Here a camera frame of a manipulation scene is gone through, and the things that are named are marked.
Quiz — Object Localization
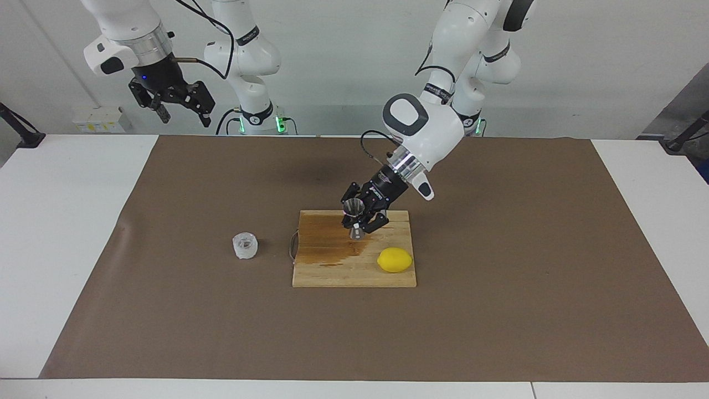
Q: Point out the wooden cutting board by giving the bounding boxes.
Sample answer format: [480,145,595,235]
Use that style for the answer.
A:
[289,209,417,288]

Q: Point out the steel jigger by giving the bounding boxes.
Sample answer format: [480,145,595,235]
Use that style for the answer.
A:
[343,199,367,240]

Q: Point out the black clamp stand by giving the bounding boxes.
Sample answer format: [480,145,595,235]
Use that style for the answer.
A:
[0,103,46,149]
[664,110,709,155]

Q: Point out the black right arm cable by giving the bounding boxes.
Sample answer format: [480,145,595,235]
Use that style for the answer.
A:
[169,0,236,79]

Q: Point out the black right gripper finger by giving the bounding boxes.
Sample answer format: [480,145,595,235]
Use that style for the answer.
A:
[147,91,172,124]
[182,81,216,129]

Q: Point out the black right base cables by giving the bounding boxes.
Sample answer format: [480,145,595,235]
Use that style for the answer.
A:
[215,108,244,135]

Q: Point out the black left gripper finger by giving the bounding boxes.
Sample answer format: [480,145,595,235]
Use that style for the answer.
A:
[359,210,390,235]
[340,181,364,229]

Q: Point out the brown paper mat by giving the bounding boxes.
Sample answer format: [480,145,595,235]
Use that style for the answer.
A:
[39,135,709,383]

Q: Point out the yellow lemon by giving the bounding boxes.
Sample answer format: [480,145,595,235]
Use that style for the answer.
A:
[377,247,414,273]

